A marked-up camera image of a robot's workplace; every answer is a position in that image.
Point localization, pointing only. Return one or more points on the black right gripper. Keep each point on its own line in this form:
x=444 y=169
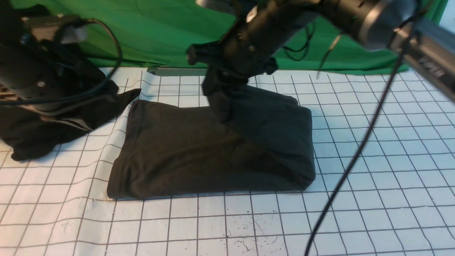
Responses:
x=231 y=62

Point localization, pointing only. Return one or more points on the gray long-sleeve top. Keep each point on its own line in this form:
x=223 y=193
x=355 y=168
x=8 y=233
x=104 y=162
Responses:
x=248 y=139

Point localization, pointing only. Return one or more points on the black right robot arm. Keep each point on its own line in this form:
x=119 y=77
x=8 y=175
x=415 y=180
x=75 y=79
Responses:
x=262 y=27

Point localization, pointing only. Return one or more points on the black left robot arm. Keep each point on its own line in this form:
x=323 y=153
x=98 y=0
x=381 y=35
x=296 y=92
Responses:
x=46 y=75

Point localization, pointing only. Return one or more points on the gray metal bar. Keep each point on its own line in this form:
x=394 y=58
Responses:
x=168 y=71

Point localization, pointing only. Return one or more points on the green backdrop cloth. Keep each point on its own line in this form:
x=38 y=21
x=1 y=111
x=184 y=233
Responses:
x=158 y=33

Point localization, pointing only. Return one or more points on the black crumpled garment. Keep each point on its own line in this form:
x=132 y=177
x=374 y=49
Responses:
x=33 y=134

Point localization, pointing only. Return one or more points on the white grid table cover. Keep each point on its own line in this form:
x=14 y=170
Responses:
x=397 y=201

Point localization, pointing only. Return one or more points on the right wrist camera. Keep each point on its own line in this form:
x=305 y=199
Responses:
x=231 y=7

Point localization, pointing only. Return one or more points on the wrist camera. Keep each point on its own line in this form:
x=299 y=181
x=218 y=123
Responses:
x=61 y=29
x=231 y=7

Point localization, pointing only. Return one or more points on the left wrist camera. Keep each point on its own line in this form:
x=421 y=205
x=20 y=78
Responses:
x=61 y=29

